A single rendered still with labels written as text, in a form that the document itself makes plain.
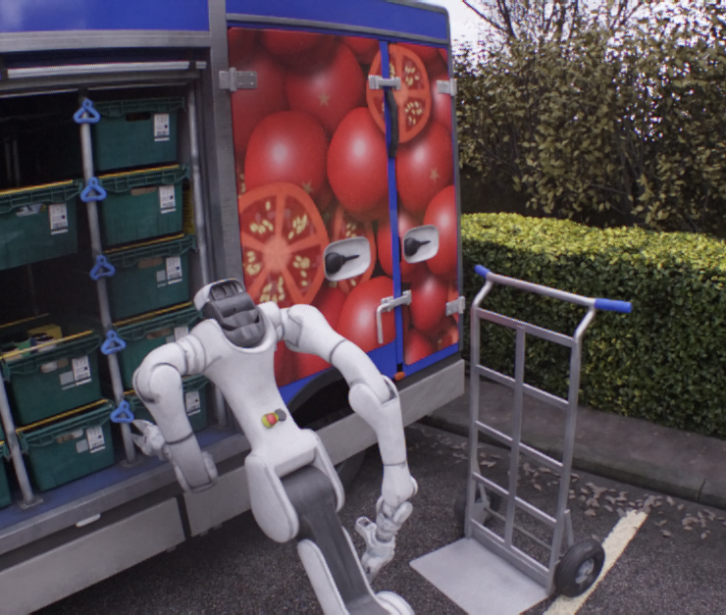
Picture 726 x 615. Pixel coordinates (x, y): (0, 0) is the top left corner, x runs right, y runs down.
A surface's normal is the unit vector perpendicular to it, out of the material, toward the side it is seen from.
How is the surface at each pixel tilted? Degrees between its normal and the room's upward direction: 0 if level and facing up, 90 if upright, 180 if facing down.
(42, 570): 90
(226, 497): 90
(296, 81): 90
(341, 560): 66
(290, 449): 50
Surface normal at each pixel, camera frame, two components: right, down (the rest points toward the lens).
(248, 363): 0.26, 0.34
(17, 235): 0.72, 0.17
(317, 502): 0.64, -0.25
